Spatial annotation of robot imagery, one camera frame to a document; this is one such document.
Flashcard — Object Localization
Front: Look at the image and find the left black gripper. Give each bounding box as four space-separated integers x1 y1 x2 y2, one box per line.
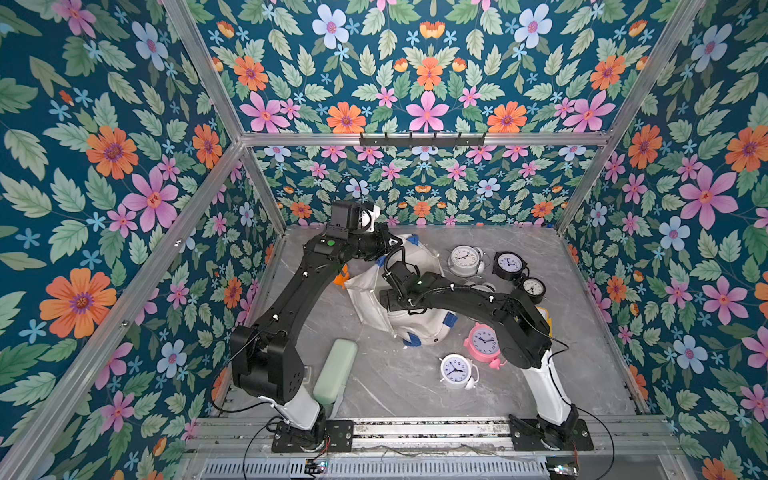
344 225 403 262

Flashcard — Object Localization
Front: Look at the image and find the white canvas tote bag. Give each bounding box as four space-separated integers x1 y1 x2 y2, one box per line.
344 233 458 347

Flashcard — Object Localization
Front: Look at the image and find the white twin-bell alarm clock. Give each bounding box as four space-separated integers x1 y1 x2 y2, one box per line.
448 245 485 278

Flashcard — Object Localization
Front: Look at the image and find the pink alarm clock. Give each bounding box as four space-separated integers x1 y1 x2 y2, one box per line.
463 323 506 370

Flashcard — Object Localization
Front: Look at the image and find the small white purple-face clock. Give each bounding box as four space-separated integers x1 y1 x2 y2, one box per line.
439 353 479 390

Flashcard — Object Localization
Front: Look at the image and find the black twin-bell alarm clock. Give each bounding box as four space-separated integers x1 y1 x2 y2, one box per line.
492 251 530 282

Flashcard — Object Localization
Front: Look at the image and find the yellow square alarm clock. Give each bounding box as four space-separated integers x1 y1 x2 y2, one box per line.
537 306 552 333

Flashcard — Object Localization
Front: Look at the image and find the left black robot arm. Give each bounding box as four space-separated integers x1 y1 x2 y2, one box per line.
230 201 399 431

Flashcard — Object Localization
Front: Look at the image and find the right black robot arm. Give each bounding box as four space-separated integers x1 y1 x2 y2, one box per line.
379 246 579 437

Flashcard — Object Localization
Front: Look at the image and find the pale green oblong case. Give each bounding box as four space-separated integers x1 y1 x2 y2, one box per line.
313 338 358 408

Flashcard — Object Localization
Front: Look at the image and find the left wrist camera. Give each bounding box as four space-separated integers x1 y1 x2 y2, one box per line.
359 202 381 233

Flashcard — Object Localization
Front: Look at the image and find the black hook rail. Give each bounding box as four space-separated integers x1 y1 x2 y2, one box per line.
358 132 486 149

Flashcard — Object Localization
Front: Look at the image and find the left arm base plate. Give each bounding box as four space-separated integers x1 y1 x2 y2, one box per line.
271 420 355 453

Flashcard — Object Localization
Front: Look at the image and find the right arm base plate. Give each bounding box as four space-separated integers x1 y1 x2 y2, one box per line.
508 411 594 451

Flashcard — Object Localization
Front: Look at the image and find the aluminium front rail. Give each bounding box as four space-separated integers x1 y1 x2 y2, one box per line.
184 415 682 456

